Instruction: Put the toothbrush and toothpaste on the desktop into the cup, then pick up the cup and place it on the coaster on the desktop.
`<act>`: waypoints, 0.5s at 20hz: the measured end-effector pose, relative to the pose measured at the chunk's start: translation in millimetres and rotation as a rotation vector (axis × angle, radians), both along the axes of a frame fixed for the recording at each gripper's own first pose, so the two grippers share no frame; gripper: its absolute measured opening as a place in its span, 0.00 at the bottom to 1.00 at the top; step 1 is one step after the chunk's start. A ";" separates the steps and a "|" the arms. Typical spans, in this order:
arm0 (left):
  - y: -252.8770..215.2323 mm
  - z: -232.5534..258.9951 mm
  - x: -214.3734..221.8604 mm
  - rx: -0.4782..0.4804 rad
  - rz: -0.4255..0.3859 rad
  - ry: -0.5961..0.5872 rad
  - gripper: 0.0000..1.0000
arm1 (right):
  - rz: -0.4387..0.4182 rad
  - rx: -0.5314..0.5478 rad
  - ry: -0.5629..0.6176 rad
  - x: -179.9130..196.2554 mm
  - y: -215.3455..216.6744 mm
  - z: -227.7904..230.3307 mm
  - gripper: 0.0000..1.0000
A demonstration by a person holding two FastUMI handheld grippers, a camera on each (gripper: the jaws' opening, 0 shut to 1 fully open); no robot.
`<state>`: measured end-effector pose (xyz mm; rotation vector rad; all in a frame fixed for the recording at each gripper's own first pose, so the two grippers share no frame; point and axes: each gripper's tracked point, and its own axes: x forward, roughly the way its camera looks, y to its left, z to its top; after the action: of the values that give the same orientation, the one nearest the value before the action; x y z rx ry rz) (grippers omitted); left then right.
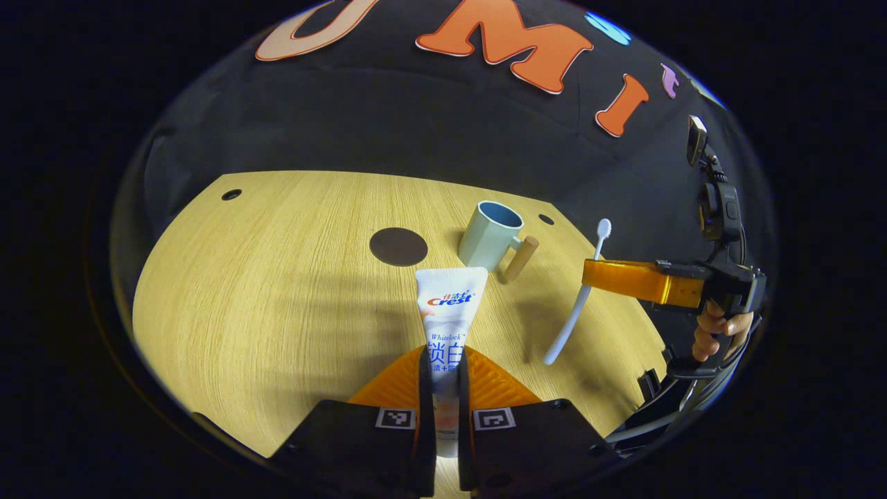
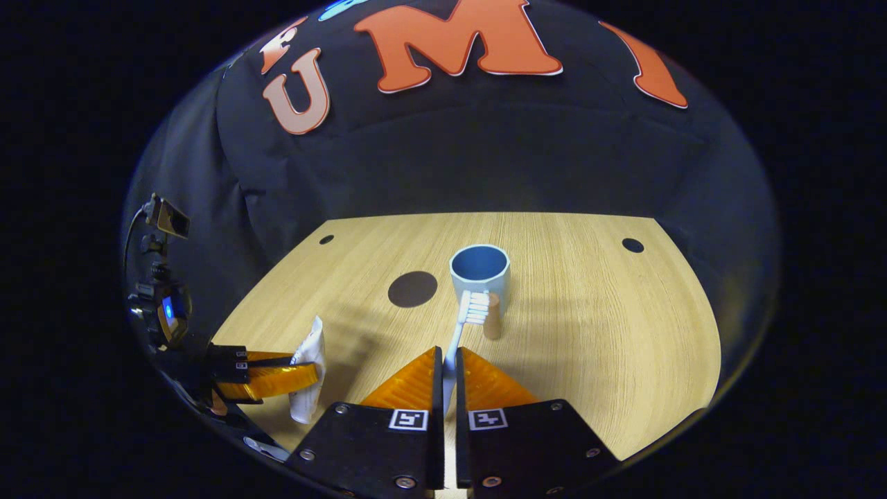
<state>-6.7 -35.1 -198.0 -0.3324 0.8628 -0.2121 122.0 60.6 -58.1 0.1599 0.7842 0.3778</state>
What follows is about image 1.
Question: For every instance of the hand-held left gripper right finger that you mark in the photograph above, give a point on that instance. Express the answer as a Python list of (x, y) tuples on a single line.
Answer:
[(463, 388)]

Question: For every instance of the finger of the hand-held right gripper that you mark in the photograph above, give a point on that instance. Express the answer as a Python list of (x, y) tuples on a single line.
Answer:
[(630, 281)]

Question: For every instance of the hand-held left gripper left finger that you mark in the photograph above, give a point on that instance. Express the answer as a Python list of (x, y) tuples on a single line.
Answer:
[(425, 388)]

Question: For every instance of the white toothbrush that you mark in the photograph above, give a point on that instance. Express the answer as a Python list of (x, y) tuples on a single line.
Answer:
[(568, 329)]

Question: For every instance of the white toothpaste tube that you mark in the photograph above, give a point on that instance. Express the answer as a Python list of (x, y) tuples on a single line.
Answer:
[(450, 305)]

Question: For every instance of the dark brown round coaster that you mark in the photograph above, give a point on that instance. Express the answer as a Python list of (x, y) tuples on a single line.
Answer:
[(398, 247)]

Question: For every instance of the wooden desktop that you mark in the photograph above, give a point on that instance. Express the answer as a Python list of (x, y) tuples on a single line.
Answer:
[(277, 277)]

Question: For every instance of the black backdrop cloth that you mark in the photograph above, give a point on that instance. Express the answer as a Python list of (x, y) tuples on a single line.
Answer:
[(416, 125)]

